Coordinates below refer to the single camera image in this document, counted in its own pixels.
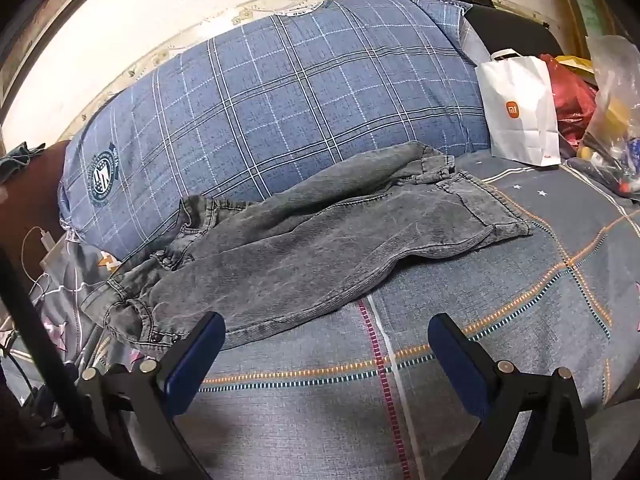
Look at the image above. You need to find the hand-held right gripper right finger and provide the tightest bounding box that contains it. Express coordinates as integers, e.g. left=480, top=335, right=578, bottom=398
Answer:
left=428, top=312, right=594, bottom=480

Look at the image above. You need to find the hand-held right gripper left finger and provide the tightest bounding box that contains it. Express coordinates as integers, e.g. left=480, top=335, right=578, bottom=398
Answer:
left=65, top=311, right=226, bottom=480

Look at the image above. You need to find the grey striped knit garment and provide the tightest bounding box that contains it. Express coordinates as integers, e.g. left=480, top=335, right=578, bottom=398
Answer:
left=80, top=141, right=536, bottom=353

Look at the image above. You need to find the grey patterned bedsheet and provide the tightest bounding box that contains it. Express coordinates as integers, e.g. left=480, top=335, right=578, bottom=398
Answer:
left=0, top=152, right=640, bottom=480

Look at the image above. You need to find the brown wooden headboard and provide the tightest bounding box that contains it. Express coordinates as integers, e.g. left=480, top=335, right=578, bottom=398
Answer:
left=0, top=140, right=72, bottom=271

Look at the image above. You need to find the white paper bag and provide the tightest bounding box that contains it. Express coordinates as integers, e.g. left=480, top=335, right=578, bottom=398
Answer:
left=474, top=48, right=562, bottom=167

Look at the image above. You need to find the dark teal cloth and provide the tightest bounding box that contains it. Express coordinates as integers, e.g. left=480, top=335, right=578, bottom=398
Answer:
left=0, top=142, right=47, bottom=184

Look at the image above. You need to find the blue plaid pillow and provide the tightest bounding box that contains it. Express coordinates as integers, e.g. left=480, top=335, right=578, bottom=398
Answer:
left=57, top=0, right=493, bottom=266

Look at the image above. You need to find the red plastic bag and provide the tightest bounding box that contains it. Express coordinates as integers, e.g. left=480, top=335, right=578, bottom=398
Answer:
left=542, top=54, right=599, bottom=147

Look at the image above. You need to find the yellow packet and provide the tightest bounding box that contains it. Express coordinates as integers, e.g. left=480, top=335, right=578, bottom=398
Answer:
left=555, top=55, right=597, bottom=82

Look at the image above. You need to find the clear plastic bag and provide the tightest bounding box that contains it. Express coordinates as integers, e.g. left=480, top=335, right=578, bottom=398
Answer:
left=575, top=35, right=640, bottom=183

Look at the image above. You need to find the black cushion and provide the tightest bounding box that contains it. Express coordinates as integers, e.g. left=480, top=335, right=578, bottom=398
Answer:
left=465, top=6, right=564, bottom=61

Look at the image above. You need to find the gold framed green painting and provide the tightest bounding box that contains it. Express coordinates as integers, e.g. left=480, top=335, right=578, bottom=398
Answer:
left=555, top=0, right=632, bottom=61

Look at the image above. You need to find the black cable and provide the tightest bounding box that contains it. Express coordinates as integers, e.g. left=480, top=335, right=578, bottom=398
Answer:
left=0, top=244, right=86, bottom=441

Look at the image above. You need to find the white charger cable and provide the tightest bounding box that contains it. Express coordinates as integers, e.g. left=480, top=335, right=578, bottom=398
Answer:
left=20, top=226, right=59, bottom=292

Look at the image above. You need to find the dark wooden frame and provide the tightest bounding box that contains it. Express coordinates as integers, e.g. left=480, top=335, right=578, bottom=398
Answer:
left=0, top=0, right=132, bottom=126

